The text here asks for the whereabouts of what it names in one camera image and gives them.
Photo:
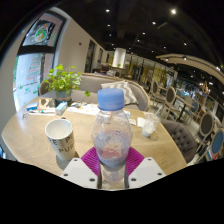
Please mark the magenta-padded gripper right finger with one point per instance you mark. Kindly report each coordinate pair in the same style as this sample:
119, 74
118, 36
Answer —
146, 171

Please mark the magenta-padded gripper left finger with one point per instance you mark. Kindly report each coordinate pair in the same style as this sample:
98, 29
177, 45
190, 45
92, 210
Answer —
78, 171

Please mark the clear blue-capped water bottle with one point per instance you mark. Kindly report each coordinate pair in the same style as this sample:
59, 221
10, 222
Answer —
111, 133

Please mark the white printed paper cup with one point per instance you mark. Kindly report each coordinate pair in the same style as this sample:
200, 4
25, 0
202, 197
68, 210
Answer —
61, 143

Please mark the clear plastic cup with straw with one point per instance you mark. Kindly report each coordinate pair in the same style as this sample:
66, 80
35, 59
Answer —
149, 126

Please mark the dark grey tufted armchair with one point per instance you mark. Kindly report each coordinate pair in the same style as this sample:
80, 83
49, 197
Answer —
181, 136

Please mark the white paper napkin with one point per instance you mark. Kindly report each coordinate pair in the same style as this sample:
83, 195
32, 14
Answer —
140, 122

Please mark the printed white paper sheet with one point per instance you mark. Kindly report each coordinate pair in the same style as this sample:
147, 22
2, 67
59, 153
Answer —
83, 109

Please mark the light blue tissue pack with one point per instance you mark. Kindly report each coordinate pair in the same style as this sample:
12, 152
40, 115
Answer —
61, 108

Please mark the small wooden stand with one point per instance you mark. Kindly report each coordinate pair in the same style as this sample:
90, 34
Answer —
46, 103

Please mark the grey white chevron pillow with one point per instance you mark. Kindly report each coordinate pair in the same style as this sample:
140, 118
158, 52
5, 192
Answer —
129, 94

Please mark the group of dining chairs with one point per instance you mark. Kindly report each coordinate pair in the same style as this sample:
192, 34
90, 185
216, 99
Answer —
170, 95

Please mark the grey wood-framed sofa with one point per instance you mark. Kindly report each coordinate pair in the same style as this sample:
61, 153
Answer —
88, 83

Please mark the green potted plant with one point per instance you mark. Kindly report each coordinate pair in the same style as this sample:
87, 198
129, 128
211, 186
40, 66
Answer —
61, 80

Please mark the person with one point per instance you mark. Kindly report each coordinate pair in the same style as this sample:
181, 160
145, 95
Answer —
104, 68

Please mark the colourful framed window poster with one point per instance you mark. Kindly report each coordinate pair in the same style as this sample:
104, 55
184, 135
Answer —
43, 33

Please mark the group of ceiling lights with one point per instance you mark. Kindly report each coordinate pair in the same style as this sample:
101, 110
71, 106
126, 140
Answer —
173, 11

